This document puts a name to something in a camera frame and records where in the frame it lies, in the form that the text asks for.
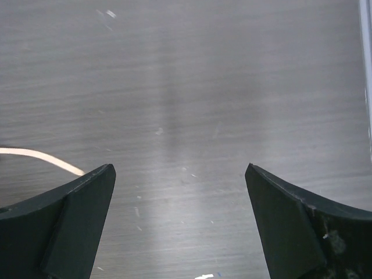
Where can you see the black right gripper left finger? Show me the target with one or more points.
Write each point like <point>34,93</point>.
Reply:
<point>56,234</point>

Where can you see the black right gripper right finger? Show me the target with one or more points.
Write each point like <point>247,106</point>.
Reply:
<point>305,235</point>

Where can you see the beige cloth trousers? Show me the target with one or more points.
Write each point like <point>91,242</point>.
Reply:
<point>45,157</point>

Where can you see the aluminium frame rail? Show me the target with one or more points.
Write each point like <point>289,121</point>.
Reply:
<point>365,32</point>

